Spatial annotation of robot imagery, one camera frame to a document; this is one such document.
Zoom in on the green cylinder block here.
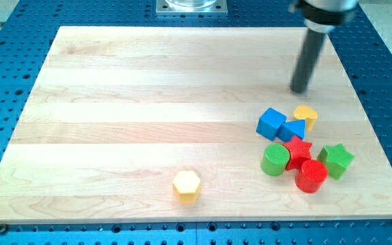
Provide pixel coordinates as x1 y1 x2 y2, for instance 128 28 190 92
260 144 290 176

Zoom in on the blue triangle block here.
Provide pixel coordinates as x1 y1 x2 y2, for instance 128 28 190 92
277 120 306 142

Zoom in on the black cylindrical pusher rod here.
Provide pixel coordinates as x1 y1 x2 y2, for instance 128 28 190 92
290 29 327 94

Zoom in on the red cylinder block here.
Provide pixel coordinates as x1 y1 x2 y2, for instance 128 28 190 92
295 159 328 193

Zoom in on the green star block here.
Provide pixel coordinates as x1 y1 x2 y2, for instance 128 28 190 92
317 144 355 180

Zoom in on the yellow heart block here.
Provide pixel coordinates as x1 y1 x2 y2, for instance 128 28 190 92
293 105 319 131

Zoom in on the red star block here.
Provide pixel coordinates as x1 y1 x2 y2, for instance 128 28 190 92
282 135 312 171

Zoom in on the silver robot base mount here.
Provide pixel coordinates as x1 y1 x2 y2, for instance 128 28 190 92
155 0 228 16

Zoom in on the yellow hexagon block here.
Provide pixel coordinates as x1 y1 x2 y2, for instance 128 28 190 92
172 170 201 204

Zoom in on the wooden board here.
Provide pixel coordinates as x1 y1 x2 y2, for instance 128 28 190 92
0 27 392 224

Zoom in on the blue cube block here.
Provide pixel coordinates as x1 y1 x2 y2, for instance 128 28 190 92
256 108 287 141

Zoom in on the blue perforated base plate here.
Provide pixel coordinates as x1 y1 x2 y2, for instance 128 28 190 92
0 1 392 244

